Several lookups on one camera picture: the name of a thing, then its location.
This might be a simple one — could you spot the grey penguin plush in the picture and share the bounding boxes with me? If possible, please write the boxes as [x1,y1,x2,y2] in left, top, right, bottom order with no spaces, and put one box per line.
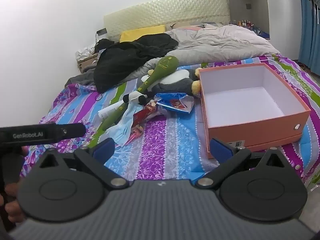
[146,67,202,99]

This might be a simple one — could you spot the blue face mask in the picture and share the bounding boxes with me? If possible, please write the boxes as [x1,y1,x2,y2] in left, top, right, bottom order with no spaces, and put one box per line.
[107,104,145,145]

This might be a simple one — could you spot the black jacket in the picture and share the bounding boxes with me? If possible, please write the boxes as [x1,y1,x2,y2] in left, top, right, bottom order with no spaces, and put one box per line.
[94,33,179,93]

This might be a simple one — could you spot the small panda plush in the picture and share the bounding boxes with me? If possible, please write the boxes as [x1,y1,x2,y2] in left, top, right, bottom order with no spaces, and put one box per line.
[123,91,148,105]

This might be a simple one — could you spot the blue curtain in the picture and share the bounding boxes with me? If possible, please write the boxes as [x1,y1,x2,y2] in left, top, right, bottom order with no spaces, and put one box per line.
[297,0,320,67]

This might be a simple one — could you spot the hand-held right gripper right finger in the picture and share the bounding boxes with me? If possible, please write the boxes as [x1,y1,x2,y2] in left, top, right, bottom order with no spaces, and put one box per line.
[195,137,287,189]

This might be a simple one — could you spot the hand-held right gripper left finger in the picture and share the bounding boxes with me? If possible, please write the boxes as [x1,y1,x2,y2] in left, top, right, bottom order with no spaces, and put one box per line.
[37,137,129,189]

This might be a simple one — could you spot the grey fleece blanket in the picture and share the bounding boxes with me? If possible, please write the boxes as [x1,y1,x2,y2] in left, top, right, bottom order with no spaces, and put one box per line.
[65,65,97,87]

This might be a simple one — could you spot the red packet with pink feathers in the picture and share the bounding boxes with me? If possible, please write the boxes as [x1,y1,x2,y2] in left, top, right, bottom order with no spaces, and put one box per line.
[126,99,159,145]

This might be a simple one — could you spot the striped floral bed sheet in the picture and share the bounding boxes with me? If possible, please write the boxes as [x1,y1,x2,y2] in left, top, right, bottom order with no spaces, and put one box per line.
[21,54,320,190]

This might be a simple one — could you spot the person's left hand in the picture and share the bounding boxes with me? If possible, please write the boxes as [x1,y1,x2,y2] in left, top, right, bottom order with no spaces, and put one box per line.
[0,180,27,222]

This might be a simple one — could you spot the blue plastic item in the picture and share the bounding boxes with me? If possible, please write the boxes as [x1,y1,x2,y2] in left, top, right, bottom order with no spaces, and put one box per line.
[252,27,270,38]

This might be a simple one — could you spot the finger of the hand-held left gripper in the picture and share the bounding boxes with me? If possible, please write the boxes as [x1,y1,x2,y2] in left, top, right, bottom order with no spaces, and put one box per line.
[59,123,87,138]

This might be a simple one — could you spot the blue snack packet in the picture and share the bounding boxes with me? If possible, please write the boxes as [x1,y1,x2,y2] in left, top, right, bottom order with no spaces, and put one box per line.
[154,92,194,114]

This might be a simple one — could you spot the cream padded headboard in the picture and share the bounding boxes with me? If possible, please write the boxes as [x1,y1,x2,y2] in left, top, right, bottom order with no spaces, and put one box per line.
[104,0,230,43]

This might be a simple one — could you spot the yellow pillow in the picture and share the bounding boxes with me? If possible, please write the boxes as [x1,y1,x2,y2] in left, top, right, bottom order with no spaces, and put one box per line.
[119,25,166,43]

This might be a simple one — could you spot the brown cardboard box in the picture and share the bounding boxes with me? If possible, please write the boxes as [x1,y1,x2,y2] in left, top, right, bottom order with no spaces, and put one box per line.
[76,52,100,73]

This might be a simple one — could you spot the dark cloth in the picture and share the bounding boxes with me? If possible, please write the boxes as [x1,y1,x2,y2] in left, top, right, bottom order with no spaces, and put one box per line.
[95,39,115,53]

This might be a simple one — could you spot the row of small bottles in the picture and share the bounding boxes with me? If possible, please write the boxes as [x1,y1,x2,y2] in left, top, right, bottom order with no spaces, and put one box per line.
[231,19,254,29]

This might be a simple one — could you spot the grey duvet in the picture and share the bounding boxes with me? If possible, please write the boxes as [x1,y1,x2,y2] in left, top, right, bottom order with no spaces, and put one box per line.
[125,24,280,80]

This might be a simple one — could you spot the white crumpled cloth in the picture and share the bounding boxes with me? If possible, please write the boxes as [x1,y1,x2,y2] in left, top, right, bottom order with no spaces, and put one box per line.
[76,44,97,58]

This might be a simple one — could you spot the orange cardboard box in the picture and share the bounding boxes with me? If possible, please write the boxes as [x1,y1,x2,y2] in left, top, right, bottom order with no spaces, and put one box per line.
[198,63,312,159]

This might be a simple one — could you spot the green plush mallet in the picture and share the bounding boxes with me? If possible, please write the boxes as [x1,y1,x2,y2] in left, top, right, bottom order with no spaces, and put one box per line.
[101,55,179,132]

